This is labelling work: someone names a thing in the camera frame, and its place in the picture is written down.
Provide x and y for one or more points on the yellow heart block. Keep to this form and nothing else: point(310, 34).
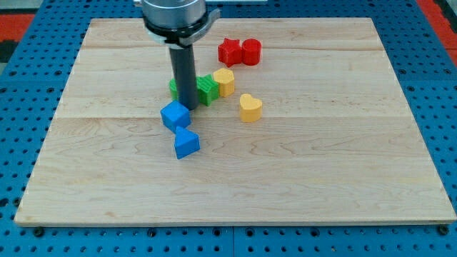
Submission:
point(250, 108)

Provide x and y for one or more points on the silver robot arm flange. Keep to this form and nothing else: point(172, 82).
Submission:
point(177, 24)

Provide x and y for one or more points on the green star block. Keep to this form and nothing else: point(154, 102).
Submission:
point(208, 89)

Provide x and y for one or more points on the blue triangle block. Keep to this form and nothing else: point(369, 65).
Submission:
point(186, 142)

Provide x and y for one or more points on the yellow hexagon block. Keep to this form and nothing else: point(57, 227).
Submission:
point(226, 81)

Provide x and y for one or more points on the blue cube block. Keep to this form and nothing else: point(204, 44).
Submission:
point(175, 115)

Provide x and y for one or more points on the green round block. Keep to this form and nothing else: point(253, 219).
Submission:
point(173, 90)

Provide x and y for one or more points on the red star block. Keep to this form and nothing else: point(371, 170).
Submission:
point(230, 52)

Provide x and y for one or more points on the red cylinder block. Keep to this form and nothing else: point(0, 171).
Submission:
point(251, 52)

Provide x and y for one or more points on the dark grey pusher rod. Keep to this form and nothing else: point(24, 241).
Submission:
point(183, 65)

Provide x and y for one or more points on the light wooden board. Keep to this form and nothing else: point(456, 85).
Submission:
point(336, 144)

